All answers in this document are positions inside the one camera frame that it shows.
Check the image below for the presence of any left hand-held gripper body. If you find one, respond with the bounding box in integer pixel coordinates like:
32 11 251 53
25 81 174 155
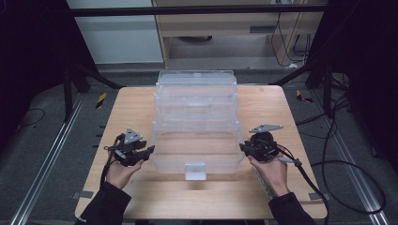
107 127 148 167

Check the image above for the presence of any light wooden desk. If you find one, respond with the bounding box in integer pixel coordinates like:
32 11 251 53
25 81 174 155
152 0 327 68

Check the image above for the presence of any thin black floor cable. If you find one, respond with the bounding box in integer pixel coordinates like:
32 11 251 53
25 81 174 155
17 107 46 129

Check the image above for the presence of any black hanging cable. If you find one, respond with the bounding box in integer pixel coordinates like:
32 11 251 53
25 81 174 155
270 12 306 68

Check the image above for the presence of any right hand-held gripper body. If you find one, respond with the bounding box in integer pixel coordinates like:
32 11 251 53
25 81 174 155
248 124 284 163

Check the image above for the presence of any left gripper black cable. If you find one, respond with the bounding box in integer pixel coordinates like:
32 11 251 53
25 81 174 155
99 134 126 188

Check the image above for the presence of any black looped floor cable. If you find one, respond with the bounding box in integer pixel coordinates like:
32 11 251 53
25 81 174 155
295 90 388 215

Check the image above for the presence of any clear plastic storage box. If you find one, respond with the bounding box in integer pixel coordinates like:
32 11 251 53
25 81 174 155
149 69 246 182

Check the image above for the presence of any black horizontal bar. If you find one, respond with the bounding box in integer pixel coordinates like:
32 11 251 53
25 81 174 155
67 4 328 17

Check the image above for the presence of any grey tape piece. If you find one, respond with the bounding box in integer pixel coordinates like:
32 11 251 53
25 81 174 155
308 191 331 202
72 190 94 200

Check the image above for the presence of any person's left hand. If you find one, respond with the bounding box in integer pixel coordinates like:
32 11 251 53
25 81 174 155
105 158 145 190

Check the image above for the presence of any person's right hand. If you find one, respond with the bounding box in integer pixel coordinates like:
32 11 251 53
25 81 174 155
248 156 290 198

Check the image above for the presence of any aluminium floor rail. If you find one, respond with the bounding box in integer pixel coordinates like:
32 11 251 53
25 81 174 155
309 88 390 225
8 93 85 225

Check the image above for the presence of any yellow black tape strip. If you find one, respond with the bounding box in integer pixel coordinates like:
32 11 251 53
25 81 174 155
95 92 107 110
295 89 314 104

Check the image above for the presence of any black metal stand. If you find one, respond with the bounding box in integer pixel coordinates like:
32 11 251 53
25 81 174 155
60 62 125 123
268 52 345 120

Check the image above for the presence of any white cabinet panel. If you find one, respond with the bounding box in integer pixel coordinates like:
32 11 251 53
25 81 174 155
66 0 164 65

